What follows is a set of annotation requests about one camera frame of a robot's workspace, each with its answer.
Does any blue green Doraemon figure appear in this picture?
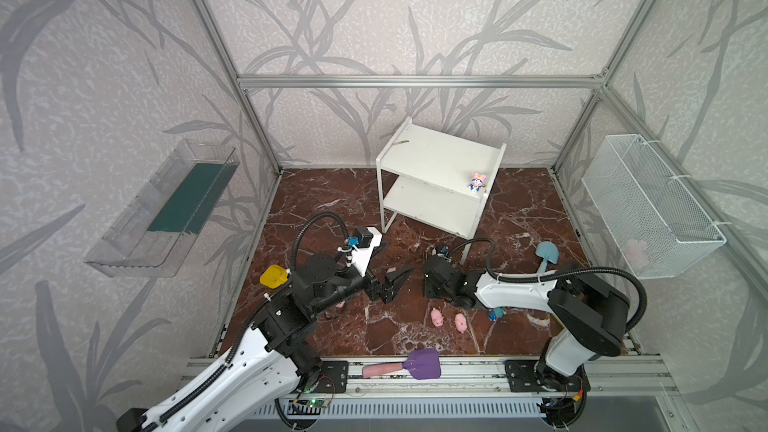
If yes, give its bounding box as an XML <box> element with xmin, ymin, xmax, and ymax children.
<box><xmin>488</xmin><ymin>307</ymin><xmax>507</xmax><ymax>322</ymax></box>

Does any pink hooded Doraemon figure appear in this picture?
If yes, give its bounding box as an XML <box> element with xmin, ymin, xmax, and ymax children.
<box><xmin>469</xmin><ymin>173</ymin><xmax>487</xmax><ymax>193</ymax></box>

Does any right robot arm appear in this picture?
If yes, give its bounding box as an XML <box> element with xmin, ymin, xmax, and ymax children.
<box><xmin>423</xmin><ymin>239</ymin><xmax>648</xmax><ymax>390</ymax></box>

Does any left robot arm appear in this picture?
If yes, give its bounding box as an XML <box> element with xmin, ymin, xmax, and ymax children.
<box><xmin>116</xmin><ymin>211</ymin><xmax>413</xmax><ymax>431</ymax></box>

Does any white two-tier shelf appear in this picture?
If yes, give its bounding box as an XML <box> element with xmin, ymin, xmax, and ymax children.
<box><xmin>375</xmin><ymin>118</ymin><xmax>506</xmax><ymax>240</ymax></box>

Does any pink pig toy lower middle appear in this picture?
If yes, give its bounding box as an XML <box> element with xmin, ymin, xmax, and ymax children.
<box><xmin>429</xmin><ymin>308</ymin><xmax>444</xmax><ymax>328</ymax></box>

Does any pink pig toy lower right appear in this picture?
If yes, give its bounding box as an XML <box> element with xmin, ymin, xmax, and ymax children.
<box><xmin>454</xmin><ymin>313</ymin><xmax>468</xmax><ymax>333</ymax></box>

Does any yellow toy shovel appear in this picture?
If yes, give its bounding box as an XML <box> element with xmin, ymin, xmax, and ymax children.
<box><xmin>259</xmin><ymin>264</ymin><xmax>290</xmax><ymax>290</ymax></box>

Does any light blue toy shovel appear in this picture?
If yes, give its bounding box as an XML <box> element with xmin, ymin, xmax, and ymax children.
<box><xmin>535</xmin><ymin>241</ymin><xmax>560</xmax><ymax>275</ymax></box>

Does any green circuit board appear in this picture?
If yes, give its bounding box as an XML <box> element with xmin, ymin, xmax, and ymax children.
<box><xmin>291</xmin><ymin>397</ymin><xmax>333</xmax><ymax>415</ymax></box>

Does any pink toy in basket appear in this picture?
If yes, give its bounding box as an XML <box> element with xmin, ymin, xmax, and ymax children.
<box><xmin>622</xmin><ymin>239</ymin><xmax>649</xmax><ymax>271</ymax></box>

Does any purple toy spatula pink handle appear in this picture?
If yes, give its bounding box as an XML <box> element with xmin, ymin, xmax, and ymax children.
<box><xmin>362</xmin><ymin>348</ymin><xmax>442</xmax><ymax>380</ymax></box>

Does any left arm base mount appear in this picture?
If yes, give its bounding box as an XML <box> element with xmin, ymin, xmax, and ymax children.
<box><xmin>295</xmin><ymin>360</ymin><xmax>350</xmax><ymax>395</ymax></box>

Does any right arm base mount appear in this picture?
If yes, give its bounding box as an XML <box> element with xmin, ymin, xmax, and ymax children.
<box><xmin>504</xmin><ymin>359</ymin><xmax>591</xmax><ymax>395</ymax></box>

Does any white wire mesh basket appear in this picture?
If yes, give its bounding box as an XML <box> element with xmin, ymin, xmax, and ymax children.
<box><xmin>582</xmin><ymin>134</ymin><xmax>727</xmax><ymax>279</ymax></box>

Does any clear plastic wall bin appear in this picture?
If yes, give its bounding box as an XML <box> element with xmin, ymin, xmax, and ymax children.
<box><xmin>84</xmin><ymin>139</ymin><xmax>240</xmax><ymax>278</ymax></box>

